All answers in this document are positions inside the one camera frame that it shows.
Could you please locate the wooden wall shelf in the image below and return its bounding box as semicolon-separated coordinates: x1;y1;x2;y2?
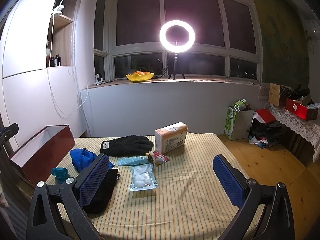
46;14;73;67

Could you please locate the red snack packet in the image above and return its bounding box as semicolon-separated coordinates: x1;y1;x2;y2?
147;151;169;166

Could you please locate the light blue cream tube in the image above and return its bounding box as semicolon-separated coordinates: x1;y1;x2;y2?
116;155;149;166

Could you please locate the yellow fruit bowl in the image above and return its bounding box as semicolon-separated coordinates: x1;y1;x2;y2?
126;71;154;82

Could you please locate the orange white tissue pack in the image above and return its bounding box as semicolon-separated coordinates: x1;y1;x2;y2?
155;122;188;154

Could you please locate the red storage box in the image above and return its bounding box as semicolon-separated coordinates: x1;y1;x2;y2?
285;98;318;121

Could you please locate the cotton balls plastic bag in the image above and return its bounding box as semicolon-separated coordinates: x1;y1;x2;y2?
129;163;158;192

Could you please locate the blue microfiber cloth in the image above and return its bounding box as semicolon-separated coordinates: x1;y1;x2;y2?
70;148;104;173

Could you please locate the green white paper bag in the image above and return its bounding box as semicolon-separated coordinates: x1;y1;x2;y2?
224;99;254;140

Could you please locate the white cable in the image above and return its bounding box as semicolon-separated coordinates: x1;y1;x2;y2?
47;12;97;118

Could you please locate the lace table cover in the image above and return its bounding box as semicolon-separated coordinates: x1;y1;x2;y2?
266;102;319;163

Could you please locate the teal silicone funnel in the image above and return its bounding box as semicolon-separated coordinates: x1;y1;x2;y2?
51;167;70;184

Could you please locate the brown cardboard box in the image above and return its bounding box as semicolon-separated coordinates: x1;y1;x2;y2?
268;83;292;107

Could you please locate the pile of clothes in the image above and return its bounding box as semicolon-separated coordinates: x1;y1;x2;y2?
248;108;284;148

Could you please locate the dark red cardboard box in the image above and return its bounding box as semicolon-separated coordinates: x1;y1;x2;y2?
10;125;75;187

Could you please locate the ring light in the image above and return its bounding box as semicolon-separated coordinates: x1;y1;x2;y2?
159;20;195;53

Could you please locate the black tripod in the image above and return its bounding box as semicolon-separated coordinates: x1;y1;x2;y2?
168;54;185;80

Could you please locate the black fuzzy glove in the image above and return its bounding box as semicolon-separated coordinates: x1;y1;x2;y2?
100;135;153;158

